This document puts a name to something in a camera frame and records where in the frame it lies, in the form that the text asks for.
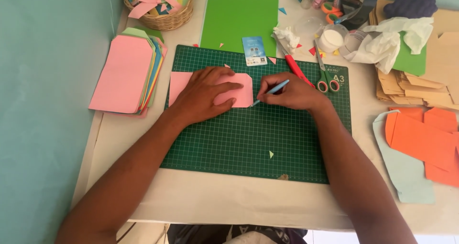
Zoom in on pink paper sheet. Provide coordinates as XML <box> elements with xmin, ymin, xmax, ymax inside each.
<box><xmin>169</xmin><ymin>71</ymin><xmax>254</xmax><ymax>108</ymax></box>

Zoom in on purple knobbly sponge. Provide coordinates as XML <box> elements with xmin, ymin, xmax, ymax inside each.
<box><xmin>383</xmin><ymin>0</ymin><xmax>438</xmax><ymax>19</ymax></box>

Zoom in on person's right hand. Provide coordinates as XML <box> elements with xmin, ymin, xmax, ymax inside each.
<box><xmin>256</xmin><ymin>71</ymin><xmax>325</xmax><ymax>112</ymax></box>

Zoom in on person's dark printed clothing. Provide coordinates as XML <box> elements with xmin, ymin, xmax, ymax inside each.
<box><xmin>166</xmin><ymin>224</ymin><xmax>308</xmax><ymax>244</ymax></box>

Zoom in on orange-handled scissors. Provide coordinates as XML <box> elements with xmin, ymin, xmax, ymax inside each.
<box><xmin>321</xmin><ymin>2</ymin><xmax>345</xmax><ymax>25</ymax></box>

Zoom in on heap of paper offcuts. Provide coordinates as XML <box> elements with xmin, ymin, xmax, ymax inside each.
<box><xmin>124</xmin><ymin>0</ymin><xmax>191</xmax><ymax>19</ymax></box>

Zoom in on green cutting mat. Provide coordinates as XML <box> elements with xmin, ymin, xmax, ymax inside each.
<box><xmin>160</xmin><ymin>45</ymin><xmax>352</xmax><ymax>184</ymax></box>

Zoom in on red utility knife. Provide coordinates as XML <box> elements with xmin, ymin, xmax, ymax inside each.
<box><xmin>274</xmin><ymin>36</ymin><xmax>316</xmax><ymax>89</ymax></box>

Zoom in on light blue craft knife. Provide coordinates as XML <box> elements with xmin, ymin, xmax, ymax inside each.
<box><xmin>250</xmin><ymin>79</ymin><xmax>290</xmax><ymax>108</ymax></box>

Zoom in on crumpled white plastic bag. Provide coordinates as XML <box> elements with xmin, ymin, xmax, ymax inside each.
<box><xmin>349</xmin><ymin>17</ymin><xmax>435</xmax><ymax>75</ymax></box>

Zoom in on large green paper sheet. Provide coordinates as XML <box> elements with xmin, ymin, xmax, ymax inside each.
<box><xmin>199</xmin><ymin>0</ymin><xmax>279</xmax><ymax>58</ymax></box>

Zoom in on large orange paper sheet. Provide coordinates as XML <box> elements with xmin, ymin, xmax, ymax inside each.
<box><xmin>385</xmin><ymin>111</ymin><xmax>458</xmax><ymax>172</ymax></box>

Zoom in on pile of brown paper envelopes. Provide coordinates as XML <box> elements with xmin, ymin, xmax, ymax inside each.
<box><xmin>369</xmin><ymin>0</ymin><xmax>459</xmax><ymax>111</ymax></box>

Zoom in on crumpled white tissue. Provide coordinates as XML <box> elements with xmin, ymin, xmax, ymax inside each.
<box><xmin>273</xmin><ymin>26</ymin><xmax>301</xmax><ymax>53</ymax></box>

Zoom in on green-handled scissors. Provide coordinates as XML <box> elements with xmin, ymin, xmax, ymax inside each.
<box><xmin>313</xmin><ymin>39</ymin><xmax>340</xmax><ymax>93</ymax></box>

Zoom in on light blue paper sheet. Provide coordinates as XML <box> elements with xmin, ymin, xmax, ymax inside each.
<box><xmin>372</xmin><ymin>110</ymin><xmax>436</xmax><ymax>204</ymax></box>

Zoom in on small blue white card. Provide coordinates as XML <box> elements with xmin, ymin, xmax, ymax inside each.
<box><xmin>242</xmin><ymin>36</ymin><xmax>268</xmax><ymax>67</ymax></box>

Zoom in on small green paper sheet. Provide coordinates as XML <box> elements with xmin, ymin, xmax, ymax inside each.
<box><xmin>392</xmin><ymin>32</ymin><xmax>427</xmax><ymax>77</ymax></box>

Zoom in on wicker basket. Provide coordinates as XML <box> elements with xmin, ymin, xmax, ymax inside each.
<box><xmin>122</xmin><ymin>0</ymin><xmax>195</xmax><ymax>32</ymax></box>

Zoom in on stack of coloured paper sheets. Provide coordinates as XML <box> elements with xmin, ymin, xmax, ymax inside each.
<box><xmin>88</xmin><ymin>27</ymin><xmax>168</xmax><ymax>118</ymax></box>

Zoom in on orange paper piece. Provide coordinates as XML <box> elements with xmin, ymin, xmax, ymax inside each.
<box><xmin>423</xmin><ymin>107</ymin><xmax>459</xmax><ymax>134</ymax></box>
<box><xmin>425</xmin><ymin>161</ymin><xmax>459</xmax><ymax>188</ymax></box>
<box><xmin>389</xmin><ymin>107</ymin><xmax>425</xmax><ymax>123</ymax></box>

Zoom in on person's left hand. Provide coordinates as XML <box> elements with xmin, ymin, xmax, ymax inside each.
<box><xmin>171</xmin><ymin>66</ymin><xmax>245</xmax><ymax>125</ymax></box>

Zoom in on white glue jar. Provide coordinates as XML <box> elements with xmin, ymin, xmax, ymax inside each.
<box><xmin>317</xmin><ymin>23</ymin><xmax>349</xmax><ymax>53</ymax></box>

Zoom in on clear plastic lid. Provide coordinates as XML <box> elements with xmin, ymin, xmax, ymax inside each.
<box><xmin>295</xmin><ymin>16</ymin><xmax>325</xmax><ymax>37</ymax></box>

